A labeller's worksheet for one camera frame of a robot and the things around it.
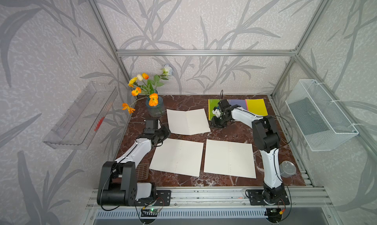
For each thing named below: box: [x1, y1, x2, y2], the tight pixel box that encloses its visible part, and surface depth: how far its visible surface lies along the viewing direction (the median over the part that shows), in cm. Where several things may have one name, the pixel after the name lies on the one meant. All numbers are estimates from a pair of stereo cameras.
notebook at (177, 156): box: [149, 138, 204, 177], surface depth 88 cm
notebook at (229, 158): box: [203, 139, 257, 179], surface depth 88 cm
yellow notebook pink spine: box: [244, 98, 269, 117], surface depth 118 cm
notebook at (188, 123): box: [166, 108, 212, 136], surface depth 105 cm
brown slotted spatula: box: [135, 163, 150, 181], surface depth 84 cm
